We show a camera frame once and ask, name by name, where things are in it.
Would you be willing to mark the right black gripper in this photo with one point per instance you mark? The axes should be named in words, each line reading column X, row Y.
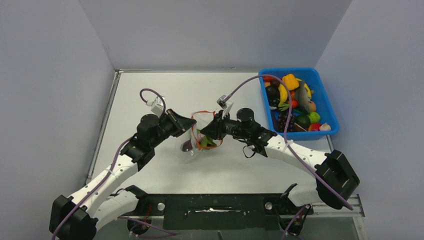
column 215, row 130

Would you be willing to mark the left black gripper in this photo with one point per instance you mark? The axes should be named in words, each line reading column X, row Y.
column 180, row 123

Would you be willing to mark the green leafy vegetable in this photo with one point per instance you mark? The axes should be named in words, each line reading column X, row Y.
column 204, row 142

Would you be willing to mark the purple eggplant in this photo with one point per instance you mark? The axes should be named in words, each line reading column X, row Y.
column 187, row 146

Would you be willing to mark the dark purple plum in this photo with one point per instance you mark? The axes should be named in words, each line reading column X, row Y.
column 272, row 92

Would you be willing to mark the yellow banana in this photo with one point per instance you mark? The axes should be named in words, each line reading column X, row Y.
column 308, row 90
column 283, row 95

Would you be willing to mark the grey fish toy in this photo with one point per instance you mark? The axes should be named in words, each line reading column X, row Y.
column 302, row 98

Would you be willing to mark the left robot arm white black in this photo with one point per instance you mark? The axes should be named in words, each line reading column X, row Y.
column 80, row 215

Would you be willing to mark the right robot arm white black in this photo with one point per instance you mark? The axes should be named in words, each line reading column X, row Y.
column 334, row 178

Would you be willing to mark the purple grapes bunch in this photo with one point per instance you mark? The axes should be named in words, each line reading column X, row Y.
column 284, row 118

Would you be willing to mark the orange carrot toy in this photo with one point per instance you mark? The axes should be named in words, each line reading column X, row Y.
column 283, row 106

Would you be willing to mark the red chili pepper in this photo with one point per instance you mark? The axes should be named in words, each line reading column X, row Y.
column 268, row 79

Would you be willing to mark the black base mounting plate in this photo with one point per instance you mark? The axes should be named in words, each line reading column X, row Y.
column 218, row 211

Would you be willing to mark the green avocado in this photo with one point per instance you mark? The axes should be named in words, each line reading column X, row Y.
column 303, row 121

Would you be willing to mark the yellow bell pepper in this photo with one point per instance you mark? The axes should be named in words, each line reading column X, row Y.
column 291, row 81

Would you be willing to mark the green apple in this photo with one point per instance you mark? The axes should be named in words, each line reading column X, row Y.
column 314, row 117

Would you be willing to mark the peach fruit toy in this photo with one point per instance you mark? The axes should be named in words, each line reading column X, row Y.
column 313, row 107

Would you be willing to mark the white garlic bulb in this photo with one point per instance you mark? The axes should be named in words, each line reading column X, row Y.
column 325, row 127

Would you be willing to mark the blue plastic bin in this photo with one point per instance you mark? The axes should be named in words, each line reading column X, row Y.
column 324, row 108

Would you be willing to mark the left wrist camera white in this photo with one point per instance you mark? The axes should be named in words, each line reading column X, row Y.
column 156, row 106

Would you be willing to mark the aluminium table edge rail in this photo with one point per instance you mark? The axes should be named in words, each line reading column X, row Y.
column 103, row 125

